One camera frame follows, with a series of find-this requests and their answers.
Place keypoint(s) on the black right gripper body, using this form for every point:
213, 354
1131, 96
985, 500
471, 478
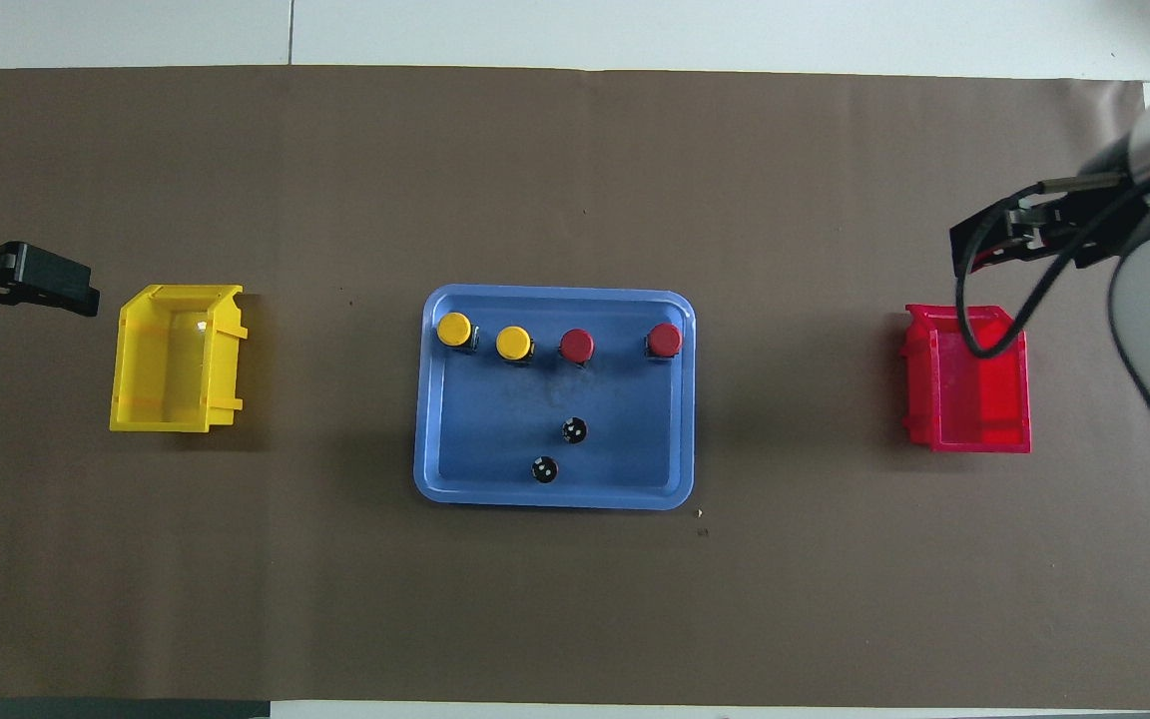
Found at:
1094, 225

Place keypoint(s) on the red push button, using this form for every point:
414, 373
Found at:
576, 345
665, 340

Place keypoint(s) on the yellow push button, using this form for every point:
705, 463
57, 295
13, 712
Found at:
454, 329
513, 343

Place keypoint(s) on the yellow plastic bin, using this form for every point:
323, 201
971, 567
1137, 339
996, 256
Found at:
161, 369

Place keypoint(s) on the red plastic bin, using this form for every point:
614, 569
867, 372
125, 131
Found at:
984, 409

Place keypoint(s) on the brown table mat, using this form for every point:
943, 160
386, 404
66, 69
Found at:
575, 150

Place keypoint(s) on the blue plastic tray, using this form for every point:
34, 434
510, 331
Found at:
495, 419

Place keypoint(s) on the small black cylinder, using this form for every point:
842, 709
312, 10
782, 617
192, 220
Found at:
574, 430
544, 469

